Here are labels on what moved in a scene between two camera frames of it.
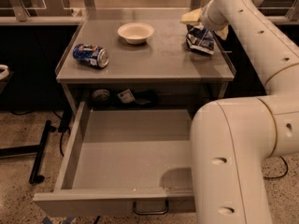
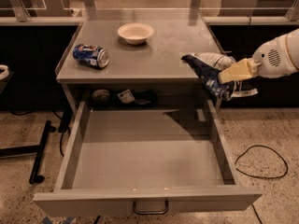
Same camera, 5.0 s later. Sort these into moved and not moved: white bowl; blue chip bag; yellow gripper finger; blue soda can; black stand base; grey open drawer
Moved: yellow gripper finger; blue chip bag
Not moved: grey open drawer; blue soda can; white bowl; black stand base
